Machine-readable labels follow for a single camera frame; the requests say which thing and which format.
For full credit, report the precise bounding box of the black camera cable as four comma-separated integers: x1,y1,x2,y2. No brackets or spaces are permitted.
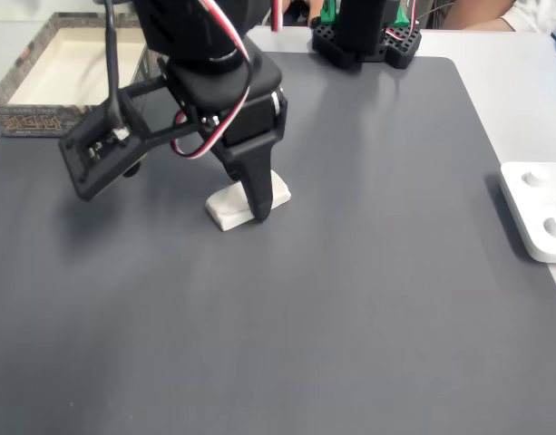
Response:
101,0,127,140

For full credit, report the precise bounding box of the white square stand plate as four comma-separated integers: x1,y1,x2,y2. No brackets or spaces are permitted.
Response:
499,161,556,265

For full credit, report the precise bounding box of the patterned cardboard box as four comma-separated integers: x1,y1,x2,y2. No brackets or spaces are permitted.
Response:
0,11,163,137

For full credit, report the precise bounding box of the grey table mat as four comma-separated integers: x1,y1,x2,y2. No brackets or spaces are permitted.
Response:
0,50,556,435

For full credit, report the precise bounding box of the green printed bracket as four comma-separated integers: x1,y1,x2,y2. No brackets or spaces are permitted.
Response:
319,0,410,27

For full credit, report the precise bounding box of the white block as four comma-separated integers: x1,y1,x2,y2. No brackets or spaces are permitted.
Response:
204,169,292,233

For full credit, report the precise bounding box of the person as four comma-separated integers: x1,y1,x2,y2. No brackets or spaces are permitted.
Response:
499,0,556,34

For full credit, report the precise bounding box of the red white black servo cable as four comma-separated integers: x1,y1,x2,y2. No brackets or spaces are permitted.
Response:
270,0,291,34
171,0,254,160
384,0,423,43

